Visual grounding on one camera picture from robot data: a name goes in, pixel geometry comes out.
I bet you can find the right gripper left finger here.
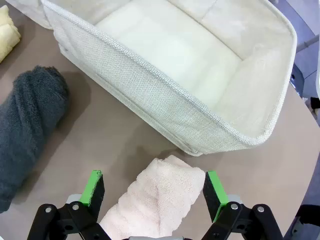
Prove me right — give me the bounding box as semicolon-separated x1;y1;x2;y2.
27;169;113;240

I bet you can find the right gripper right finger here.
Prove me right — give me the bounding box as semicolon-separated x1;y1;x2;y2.
197;170;285;240

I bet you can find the light pink towel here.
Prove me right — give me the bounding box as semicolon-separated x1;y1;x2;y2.
98;154;206;240

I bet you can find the dark grey towel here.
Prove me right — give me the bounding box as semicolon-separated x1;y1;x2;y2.
0;65;70;213

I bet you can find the pale yellow towel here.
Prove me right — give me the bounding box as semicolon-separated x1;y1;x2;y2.
0;5;22;64

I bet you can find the cream fabric storage basket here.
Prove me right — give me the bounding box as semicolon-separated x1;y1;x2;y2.
39;0;299;158

